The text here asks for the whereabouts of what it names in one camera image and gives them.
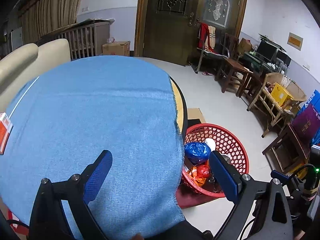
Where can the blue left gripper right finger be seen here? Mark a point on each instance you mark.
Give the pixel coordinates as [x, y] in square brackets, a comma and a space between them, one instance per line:
[227, 176]

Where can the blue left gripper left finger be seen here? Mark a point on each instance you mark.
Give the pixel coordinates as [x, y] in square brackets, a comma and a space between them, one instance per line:
[95, 174]

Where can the orange red wrapper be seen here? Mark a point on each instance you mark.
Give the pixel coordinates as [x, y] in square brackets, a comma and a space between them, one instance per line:
[199, 174]

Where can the white paper ball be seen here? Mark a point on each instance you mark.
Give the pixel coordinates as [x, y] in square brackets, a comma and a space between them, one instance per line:
[210, 143]

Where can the blue plastic bag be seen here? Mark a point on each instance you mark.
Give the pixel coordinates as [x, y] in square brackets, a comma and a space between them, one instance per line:
[197, 152]

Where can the red plastic mesh basket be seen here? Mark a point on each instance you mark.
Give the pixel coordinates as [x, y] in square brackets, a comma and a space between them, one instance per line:
[230, 147]

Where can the dark wooden stool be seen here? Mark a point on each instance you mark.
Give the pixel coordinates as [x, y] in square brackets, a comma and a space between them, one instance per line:
[287, 152]

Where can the blue table cloth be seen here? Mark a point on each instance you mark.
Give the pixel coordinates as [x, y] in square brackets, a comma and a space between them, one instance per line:
[62, 122]

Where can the purple gift bag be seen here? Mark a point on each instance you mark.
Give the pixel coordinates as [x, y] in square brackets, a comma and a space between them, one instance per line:
[306, 125]

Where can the round black-rimmed table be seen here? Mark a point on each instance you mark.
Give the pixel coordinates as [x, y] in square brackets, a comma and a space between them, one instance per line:
[181, 109]

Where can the wicker armchair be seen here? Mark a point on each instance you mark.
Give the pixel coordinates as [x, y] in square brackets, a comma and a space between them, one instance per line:
[264, 102]

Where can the yellow box on wicker chair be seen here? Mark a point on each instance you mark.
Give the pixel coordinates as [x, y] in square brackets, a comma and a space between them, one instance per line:
[280, 95]

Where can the orange white carton box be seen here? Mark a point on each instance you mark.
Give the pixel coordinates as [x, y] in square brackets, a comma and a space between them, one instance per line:
[5, 129]

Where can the small dark wooden table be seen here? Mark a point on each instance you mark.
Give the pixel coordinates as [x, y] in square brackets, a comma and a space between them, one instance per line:
[231, 72]

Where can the cream leather sofa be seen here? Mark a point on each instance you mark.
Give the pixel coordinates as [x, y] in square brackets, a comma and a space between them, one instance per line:
[27, 62]

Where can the black computer monitor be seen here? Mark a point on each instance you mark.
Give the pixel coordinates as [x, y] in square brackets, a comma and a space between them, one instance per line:
[266, 51]

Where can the wooden baby crib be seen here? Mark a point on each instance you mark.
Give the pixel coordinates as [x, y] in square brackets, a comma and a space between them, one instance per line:
[85, 39]

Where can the metal chair with red cloth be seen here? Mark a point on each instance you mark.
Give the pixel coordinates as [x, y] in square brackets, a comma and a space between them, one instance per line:
[208, 45]

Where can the dark wooden double door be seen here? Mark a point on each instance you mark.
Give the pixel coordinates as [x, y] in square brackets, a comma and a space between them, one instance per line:
[168, 30]

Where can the brown cardboard box by wall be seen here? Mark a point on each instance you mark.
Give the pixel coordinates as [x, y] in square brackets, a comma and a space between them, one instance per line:
[120, 48]

